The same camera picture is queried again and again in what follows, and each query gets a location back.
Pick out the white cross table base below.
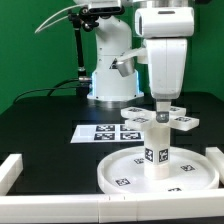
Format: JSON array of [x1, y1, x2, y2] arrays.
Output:
[[121, 106, 199, 131]]

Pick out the black cables on table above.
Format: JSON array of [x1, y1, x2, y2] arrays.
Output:
[[13, 78, 91, 104]]

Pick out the white left fence bar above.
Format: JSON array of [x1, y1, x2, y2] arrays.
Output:
[[0, 154, 23, 196]]

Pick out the white marker sheet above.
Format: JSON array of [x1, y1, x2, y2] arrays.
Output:
[[71, 124, 144, 143]]

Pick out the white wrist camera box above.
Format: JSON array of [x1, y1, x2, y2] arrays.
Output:
[[135, 7, 194, 39]]

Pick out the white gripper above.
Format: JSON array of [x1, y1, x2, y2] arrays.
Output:
[[116, 38, 187, 123]]

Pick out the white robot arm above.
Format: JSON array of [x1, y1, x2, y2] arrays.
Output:
[[87, 0, 194, 123]]

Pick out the black camera stand pole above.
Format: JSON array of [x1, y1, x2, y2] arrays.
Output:
[[68, 10, 89, 97]]

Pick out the white round table top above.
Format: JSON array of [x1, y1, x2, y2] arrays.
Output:
[[97, 146, 219, 194]]

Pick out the white curved cables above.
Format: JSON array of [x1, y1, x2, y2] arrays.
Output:
[[34, 3, 88, 35]]

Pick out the white front fence bar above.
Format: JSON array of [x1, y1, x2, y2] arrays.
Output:
[[0, 189, 224, 224]]

